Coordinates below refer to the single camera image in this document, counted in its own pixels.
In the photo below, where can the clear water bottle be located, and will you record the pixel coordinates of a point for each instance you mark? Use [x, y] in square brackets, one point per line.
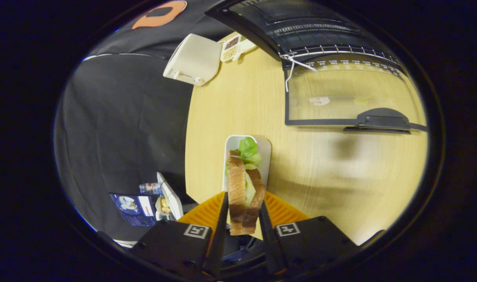
[150, 188]

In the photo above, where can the lettuce sandwich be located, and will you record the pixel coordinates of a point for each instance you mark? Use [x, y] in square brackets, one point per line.
[236, 188]

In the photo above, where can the white rectangular plate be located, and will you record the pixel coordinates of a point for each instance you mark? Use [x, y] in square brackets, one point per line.
[264, 150]

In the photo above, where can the black backdrop cloth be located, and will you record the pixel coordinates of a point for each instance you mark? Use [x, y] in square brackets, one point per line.
[125, 117]

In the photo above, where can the white compartment box of grains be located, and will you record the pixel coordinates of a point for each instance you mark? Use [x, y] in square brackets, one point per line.
[231, 49]

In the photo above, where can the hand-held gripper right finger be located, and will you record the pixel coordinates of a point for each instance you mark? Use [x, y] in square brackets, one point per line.
[270, 243]

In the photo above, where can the white pop-up toaster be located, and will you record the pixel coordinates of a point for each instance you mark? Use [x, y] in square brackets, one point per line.
[193, 58]

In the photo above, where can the black toaster oven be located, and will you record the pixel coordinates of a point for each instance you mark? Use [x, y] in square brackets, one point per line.
[309, 23]

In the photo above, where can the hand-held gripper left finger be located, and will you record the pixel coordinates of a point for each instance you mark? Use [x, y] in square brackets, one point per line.
[219, 235]

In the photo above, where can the white rectangular case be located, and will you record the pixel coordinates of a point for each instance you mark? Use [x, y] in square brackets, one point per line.
[172, 199]

